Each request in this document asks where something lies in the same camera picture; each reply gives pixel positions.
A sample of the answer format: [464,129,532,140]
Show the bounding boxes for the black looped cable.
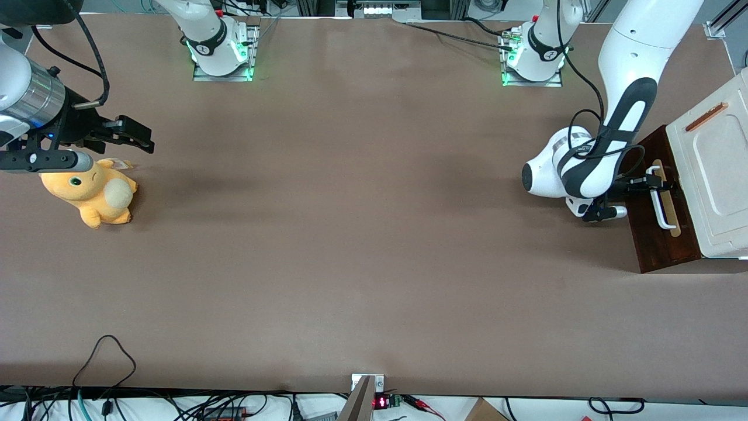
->
[72,334,137,390]

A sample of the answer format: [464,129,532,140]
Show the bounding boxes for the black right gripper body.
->
[25,87,122,151]

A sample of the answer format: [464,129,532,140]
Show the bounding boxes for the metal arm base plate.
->
[501,28,563,88]
[192,25,259,82]

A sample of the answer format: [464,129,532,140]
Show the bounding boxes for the red clip lead wires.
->
[402,395,447,420]

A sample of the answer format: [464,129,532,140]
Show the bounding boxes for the aluminium frame profile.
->
[703,0,748,41]

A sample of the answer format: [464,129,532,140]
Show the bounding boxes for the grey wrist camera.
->
[581,204,629,223]
[0,149,95,174]

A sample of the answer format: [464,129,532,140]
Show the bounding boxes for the white cabinet body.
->
[665,67,748,260]

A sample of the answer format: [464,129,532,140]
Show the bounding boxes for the copper strip handle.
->
[685,102,729,133]

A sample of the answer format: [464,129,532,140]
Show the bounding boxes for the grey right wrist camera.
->
[0,149,95,174]

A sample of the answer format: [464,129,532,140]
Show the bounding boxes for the black cable on table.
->
[402,20,516,51]

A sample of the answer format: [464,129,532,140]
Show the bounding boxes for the black curled cable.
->
[588,397,646,415]

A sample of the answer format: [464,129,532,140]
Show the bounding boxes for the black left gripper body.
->
[595,175,636,206]

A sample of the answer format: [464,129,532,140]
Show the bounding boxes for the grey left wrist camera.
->
[581,204,629,223]

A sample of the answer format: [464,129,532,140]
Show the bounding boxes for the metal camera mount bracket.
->
[338,374,386,421]

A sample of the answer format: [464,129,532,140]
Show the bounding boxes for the orange plush toy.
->
[39,157,139,230]

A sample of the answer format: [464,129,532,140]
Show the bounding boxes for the black box orange label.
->
[201,406,251,421]

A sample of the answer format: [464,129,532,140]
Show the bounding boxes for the brown cardboard piece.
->
[464,398,510,421]

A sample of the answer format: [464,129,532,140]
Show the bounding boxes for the white light bar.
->
[361,2,405,18]

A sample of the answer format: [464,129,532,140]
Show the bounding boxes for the light wood handle plate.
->
[651,159,682,238]

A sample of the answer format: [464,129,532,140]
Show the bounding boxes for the white drawer handle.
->
[645,165,676,230]

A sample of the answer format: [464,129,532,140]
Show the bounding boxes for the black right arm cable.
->
[31,12,112,110]

